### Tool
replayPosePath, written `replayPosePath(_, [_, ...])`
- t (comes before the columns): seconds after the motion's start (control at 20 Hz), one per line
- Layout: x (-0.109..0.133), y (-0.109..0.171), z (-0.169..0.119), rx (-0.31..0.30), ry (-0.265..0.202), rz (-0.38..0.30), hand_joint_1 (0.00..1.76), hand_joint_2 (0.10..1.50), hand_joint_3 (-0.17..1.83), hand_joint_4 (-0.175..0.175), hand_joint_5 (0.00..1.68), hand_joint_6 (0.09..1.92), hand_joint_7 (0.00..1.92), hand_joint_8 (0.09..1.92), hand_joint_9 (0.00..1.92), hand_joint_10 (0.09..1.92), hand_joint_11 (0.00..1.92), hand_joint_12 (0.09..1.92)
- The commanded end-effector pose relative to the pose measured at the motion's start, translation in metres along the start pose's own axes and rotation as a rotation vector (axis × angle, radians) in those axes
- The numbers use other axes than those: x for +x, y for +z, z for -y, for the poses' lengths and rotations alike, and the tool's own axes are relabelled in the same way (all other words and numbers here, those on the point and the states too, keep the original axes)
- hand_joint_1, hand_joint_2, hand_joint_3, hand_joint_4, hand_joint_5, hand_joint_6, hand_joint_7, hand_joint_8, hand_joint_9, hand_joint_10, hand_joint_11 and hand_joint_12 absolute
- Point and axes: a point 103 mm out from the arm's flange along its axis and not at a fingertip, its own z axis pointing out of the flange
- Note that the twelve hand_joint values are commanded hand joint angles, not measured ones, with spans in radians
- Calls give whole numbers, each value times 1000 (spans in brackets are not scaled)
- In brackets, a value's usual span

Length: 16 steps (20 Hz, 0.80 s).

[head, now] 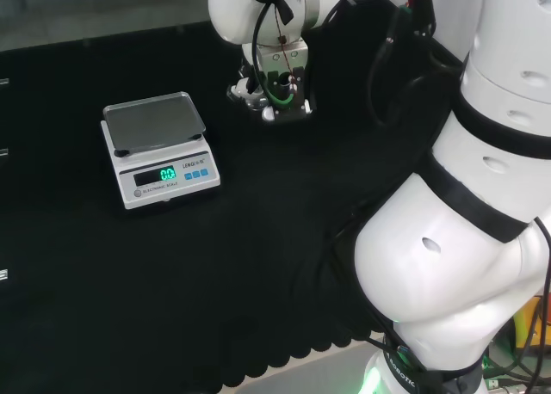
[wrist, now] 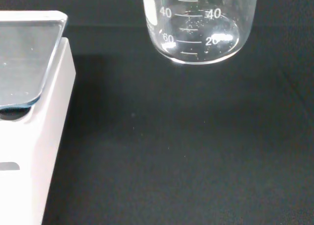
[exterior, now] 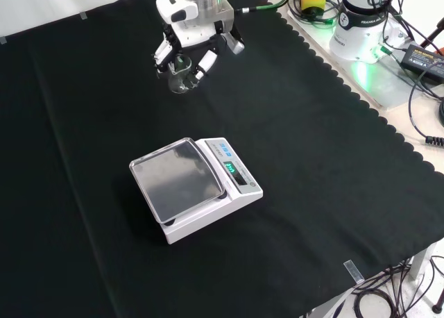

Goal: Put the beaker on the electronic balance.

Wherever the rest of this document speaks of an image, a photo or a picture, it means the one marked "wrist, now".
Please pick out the white electronic balance steel pan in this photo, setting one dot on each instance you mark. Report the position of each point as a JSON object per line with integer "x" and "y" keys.
{"x": 49, "y": 141}

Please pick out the black bench cloth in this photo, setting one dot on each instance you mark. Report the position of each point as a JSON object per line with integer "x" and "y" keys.
{"x": 176, "y": 141}

